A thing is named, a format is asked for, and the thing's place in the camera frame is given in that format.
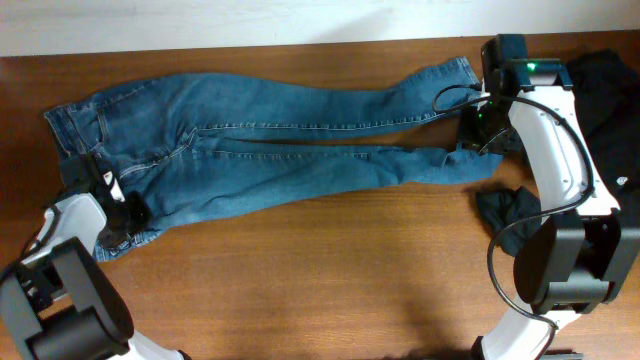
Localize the blue denim jeans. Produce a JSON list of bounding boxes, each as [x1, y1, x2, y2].
[[45, 57, 502, 262]]

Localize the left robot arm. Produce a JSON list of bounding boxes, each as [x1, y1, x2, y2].
[[1, 154, 188, 360]]

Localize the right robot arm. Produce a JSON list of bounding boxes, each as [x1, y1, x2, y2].
[[458, 34, 639, 359]]

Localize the dark grey cloth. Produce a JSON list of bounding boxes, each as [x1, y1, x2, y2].
[[475, 187, 541, 257]]

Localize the black garment with red trim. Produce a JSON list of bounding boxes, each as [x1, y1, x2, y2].
[[567, 49, 639, 223]]

